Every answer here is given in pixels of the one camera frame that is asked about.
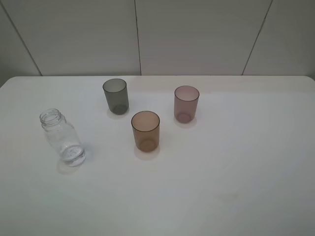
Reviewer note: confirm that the brown translucent cup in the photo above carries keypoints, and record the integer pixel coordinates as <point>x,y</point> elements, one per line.
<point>145,126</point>

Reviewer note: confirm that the pink translucent cup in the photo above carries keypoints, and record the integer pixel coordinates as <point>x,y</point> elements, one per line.
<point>185,103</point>

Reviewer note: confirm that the grey translucent cup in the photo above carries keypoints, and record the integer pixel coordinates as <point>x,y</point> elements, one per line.
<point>115,91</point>

